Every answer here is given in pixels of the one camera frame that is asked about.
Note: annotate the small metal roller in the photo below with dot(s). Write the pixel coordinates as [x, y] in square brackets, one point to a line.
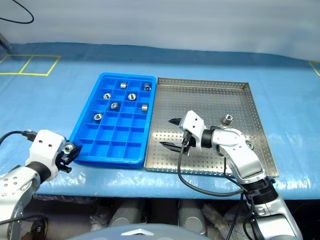
[123, 85]
[249, 144]
[144, 108]
[114, 105]
[147, 86]
[131, 96]
[67, 148]
[98, 116]
[107, 95]
[227, 120]

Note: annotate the dark grey object at edge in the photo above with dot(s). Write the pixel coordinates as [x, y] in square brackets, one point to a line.
[3, 43]

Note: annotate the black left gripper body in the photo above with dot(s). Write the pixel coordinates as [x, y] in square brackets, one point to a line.
[64, 162]

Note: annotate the perforated steel tray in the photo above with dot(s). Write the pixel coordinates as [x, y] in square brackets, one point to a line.
[207, 100]

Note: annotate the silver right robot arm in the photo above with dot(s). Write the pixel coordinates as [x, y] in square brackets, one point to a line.
[246, 160]

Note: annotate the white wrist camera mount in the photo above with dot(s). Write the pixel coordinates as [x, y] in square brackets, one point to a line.
[193, 123]
[43, 147]

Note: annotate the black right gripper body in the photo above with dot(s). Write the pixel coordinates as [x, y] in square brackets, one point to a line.
[188, 142]

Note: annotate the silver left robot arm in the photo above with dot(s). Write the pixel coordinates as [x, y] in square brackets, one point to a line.
[15, 185]

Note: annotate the blue compartment tray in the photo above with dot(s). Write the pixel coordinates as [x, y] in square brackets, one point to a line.
[125, 147]

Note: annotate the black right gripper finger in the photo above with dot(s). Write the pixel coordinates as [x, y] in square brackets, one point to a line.
[177, 121]
[172, 147]

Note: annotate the blue plastic table cover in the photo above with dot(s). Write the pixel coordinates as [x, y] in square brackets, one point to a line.
[75, 62]

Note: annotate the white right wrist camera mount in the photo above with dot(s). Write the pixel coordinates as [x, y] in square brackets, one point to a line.
[193, 123]

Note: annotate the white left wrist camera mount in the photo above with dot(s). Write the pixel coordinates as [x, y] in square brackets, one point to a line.
[43, 147]

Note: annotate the grey rounded shape under table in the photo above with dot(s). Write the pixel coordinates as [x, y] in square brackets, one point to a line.
[126, 215]
[191, 217]

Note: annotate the grey rounded robot torso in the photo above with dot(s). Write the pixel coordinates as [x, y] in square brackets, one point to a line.
[137, 232]

